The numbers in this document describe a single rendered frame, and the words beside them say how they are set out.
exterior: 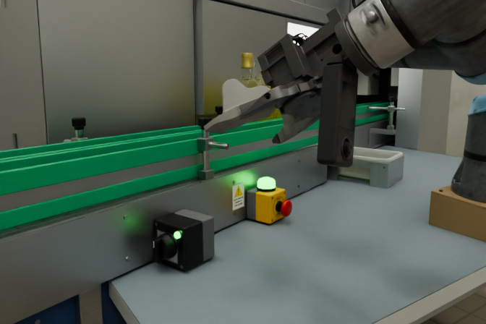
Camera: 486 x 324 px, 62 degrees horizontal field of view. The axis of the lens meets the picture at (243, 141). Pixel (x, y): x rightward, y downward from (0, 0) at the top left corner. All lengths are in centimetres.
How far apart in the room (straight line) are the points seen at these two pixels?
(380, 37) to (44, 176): 49
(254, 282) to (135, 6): 74
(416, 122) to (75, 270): 175
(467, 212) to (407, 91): 120
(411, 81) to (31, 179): 180
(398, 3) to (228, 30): 93
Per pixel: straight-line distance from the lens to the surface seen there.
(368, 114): 200
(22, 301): 68
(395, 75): 225
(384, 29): 45
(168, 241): 73
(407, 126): 214
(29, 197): 66
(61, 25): 100
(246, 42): 141
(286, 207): 95
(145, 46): 113
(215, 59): 128
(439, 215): 105
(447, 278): 81
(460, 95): 402
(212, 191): 88
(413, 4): 45
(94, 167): 70
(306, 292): 70
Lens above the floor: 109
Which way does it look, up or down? 9 degrees down
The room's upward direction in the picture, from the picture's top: straight up
